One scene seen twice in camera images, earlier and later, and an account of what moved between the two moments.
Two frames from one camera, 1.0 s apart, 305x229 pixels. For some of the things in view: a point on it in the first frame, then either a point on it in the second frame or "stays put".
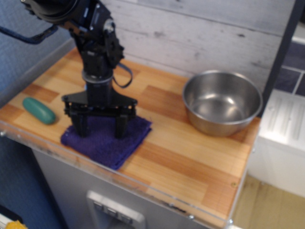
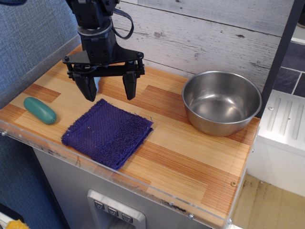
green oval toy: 39,110 stays put
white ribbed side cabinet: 278,157 stays put
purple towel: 102,143 stays put
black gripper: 98,99 → 100,57
